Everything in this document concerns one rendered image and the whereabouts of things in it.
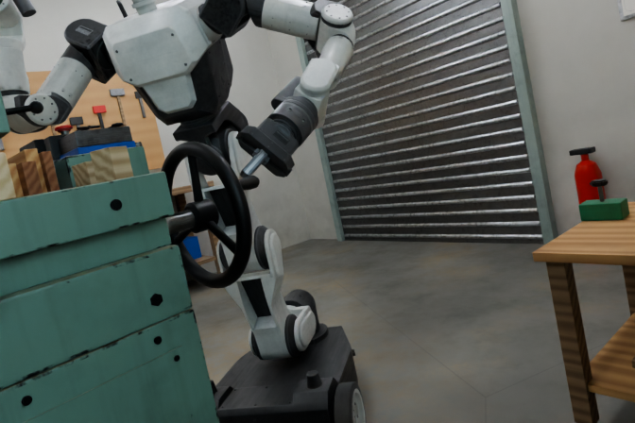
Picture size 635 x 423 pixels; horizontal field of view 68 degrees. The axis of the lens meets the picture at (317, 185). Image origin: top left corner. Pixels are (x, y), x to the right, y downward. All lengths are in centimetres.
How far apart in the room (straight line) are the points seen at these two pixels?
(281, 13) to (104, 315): 86
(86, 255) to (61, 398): 16
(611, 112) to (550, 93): 37
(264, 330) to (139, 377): 104
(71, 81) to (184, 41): 32
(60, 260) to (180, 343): 18
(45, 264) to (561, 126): 302
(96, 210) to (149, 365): 21
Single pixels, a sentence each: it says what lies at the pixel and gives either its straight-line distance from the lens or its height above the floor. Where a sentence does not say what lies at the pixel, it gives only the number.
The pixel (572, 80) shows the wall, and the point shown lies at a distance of 326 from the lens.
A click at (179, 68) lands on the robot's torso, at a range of 131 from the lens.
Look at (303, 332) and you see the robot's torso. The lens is 171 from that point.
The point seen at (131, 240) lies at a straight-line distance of 66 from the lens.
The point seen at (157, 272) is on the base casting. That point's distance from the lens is 66.
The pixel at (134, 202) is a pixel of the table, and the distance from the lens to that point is 64.
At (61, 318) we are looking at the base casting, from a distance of 62.
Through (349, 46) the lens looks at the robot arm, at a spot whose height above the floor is 112.
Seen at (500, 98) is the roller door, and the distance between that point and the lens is 343.
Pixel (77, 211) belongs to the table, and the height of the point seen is 87.
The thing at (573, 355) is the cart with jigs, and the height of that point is 26.
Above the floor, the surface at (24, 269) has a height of 82.
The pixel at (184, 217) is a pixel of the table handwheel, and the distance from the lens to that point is 91.
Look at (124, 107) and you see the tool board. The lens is 441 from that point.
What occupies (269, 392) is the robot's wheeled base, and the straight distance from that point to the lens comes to 161.
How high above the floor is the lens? 88
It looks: 4 degrees down
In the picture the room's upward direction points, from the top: 12 degrees counter-clockwise
